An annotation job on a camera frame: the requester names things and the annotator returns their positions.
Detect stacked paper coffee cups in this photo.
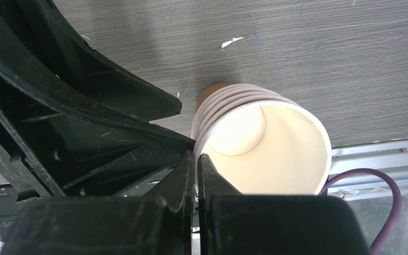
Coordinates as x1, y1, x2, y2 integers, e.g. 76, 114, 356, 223
191, 83, 332, 195

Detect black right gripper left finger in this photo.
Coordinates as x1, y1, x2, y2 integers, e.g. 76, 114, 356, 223
2, 151, 194, 254

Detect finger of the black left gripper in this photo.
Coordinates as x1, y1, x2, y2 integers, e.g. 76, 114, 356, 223
0, 16, 194, 200
0, 1, 182, 121

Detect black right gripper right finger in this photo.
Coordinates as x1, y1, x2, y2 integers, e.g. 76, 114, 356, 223
197, 154, 370, 254

